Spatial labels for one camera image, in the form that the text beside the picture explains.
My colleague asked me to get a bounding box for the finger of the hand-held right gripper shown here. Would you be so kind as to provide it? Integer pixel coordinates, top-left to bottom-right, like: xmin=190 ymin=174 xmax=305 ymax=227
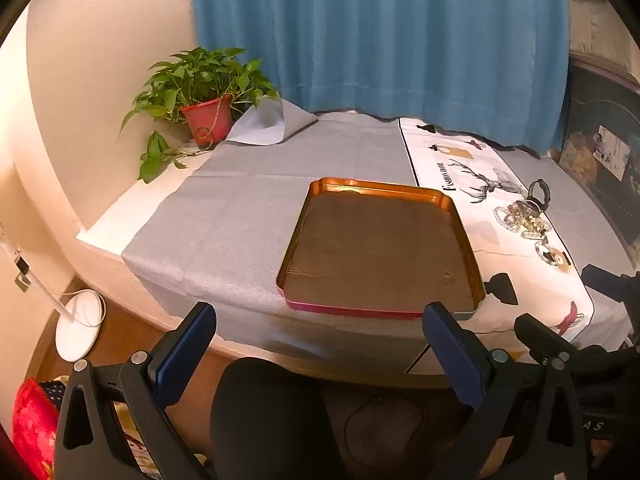
xmin=514 ymin=314 xmax=581 ymax=367
xmin=580 ymin=263 xmax=640 ymax=307

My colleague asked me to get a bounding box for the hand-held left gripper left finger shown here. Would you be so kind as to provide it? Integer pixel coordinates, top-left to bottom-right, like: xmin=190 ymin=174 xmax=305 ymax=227
xmin=54 ymin=301 xmax=218 ymax=480

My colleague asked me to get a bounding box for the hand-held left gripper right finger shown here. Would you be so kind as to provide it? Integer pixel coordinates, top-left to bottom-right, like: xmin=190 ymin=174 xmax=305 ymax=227
xmin=422 ymin=301 xmax=588 ymax=480

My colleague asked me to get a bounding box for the pile of bracelets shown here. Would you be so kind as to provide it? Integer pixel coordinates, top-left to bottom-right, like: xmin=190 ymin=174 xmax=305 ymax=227
xmin=492 ymin=199 xmax=563 ymax=268

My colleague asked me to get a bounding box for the green and black wristwatch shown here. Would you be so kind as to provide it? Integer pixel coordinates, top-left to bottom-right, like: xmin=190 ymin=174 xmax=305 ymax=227
xmin=527 ymin=179 xmax=551 ymax=211

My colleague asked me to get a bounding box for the copper metal tray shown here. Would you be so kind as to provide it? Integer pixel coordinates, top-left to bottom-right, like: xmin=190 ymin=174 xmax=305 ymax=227
xmin=276 ymin=177 xmax=487 ymax=320

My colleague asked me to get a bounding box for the white deer print table runner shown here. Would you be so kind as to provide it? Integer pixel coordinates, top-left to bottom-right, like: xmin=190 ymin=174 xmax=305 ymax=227
xmin=397 ymin=117 xmax=596 ymax=376

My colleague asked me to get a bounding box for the patterned floral bag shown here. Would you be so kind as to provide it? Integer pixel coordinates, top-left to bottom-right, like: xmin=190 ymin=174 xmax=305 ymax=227
xmin=114 ymin=400 xmax=166 ymax=477

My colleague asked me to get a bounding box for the white printed card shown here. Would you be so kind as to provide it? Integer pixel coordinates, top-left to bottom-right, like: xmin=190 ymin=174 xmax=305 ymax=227
xmin=595 ymin=127 xmax=632 ymax=181

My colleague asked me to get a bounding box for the grey tablecloth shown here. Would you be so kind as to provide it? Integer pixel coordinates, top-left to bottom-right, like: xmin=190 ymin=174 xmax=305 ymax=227
xmin=121 ymin=97 xmax=636 ymax=361

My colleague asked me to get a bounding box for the red bag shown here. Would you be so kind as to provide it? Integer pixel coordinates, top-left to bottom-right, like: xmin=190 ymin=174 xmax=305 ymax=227
xmin=12 ymin=377 xmax=60 ymax=480

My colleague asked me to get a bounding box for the clear plastic storage box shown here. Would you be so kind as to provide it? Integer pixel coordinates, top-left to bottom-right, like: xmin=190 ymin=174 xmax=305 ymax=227
xmin=550 ymin=55 xmax=640 ymax=261

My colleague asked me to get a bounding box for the potted green plant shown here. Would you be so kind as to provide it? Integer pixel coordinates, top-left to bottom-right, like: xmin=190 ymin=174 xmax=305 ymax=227
xmin=120 ymin=46 xmax=281 ymax=184

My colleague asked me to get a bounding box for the blue curtain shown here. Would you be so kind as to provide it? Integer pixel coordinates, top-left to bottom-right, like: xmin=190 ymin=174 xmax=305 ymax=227
xmin=191 ymin=0 xmax=571 ymax=156

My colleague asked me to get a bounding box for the black cable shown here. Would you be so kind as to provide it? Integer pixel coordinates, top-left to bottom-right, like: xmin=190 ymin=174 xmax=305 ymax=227
xmin=344 ymin=395 xmax=431 ymax=467

